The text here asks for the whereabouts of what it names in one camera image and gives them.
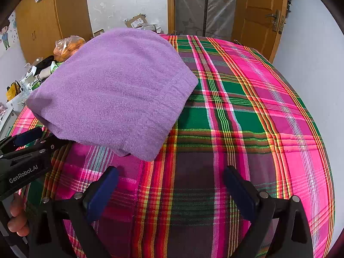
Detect green white medicine box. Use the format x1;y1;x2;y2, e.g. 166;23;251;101
20;77;41;92

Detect wooden door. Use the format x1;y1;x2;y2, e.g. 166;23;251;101
232;0;289;63

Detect clear plastic door curtain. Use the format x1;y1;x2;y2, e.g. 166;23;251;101
175;0;238;39

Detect wooden wardrobe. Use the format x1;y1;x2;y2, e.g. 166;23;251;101
15;0;93;65

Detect metal door handle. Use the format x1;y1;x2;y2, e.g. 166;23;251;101
266;9;283;33

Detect small yellow bag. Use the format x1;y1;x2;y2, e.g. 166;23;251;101
6;81;20;101

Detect black cloth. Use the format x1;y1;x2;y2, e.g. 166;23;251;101
32;55;55;77

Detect white cabinet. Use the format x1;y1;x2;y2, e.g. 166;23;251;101
0;97;29;140

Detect purple fleece cloth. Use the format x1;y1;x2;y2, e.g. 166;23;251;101
25;28;199;162

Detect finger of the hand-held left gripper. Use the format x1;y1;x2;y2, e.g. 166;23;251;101
0;127;45;155
0;139;73;164

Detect pink green plaid bedsheet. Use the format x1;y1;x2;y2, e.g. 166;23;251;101
8;34;335;258

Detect cartoon wall sticker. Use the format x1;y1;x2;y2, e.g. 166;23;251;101
0;13;17;50

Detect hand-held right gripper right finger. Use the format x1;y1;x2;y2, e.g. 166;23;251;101
224;165;315;258

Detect grey white parcel bags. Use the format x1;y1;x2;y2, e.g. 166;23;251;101
140;24;162;33

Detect person's left hand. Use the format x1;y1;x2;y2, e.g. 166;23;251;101
8;193;29;237

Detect wooden door frame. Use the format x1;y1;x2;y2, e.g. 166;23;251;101
167;0;176;36

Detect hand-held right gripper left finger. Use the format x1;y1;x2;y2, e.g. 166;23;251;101
28;166;120;258

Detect clear bag of oranges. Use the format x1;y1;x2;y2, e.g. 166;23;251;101
53;35;86;63

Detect brown cardboard box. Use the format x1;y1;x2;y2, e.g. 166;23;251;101
124;13;148;29

